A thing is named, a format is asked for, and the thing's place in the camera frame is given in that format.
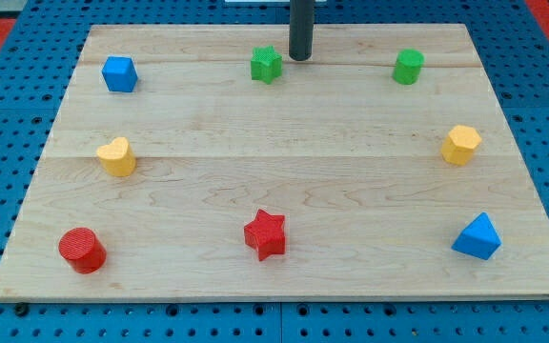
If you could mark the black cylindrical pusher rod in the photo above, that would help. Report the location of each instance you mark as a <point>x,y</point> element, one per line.
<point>302,18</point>

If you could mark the green star block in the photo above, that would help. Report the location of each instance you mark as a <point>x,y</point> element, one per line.
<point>266,64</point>

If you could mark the red star block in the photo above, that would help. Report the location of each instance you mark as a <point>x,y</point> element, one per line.
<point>265,234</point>

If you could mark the green cylinder block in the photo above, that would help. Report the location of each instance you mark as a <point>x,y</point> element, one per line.
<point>408,66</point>

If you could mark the wooden board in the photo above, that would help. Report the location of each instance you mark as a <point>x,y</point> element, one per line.
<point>350,157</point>

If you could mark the blue cube block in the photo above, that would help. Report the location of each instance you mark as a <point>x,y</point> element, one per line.
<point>119,74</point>

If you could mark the yellow hexagon block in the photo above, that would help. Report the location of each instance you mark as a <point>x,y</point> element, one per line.
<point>459,145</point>

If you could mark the yellow heart block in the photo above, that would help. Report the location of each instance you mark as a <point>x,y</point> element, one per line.
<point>117,158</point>

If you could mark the blue triangle block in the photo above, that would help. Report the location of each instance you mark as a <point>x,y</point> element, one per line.
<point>479,239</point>

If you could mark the red cylinder block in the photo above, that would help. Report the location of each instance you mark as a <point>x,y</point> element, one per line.
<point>82,250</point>

